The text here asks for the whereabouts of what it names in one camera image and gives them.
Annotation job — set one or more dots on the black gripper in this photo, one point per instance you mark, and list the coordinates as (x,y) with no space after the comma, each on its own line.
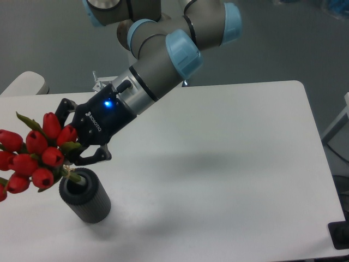
(95,121)

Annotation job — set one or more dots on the red tulip bouquet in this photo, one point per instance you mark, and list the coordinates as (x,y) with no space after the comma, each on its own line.
(40,158)

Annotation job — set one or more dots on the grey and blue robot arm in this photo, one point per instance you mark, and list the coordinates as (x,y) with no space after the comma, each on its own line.
(167,52)

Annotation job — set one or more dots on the dark grey ribbed vase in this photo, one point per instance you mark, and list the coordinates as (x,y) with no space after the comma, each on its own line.
(90,202)

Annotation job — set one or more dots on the white furniture at right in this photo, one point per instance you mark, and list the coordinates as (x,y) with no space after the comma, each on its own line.
(336,125)

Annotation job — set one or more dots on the black device at table edge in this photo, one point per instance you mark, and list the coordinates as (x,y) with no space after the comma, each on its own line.
(339,234)

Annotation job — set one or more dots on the blue plastic bag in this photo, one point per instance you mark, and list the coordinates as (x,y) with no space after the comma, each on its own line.
(336,8)

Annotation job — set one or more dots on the white metal mounting frame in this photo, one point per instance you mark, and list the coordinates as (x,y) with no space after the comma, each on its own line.
(101,82)

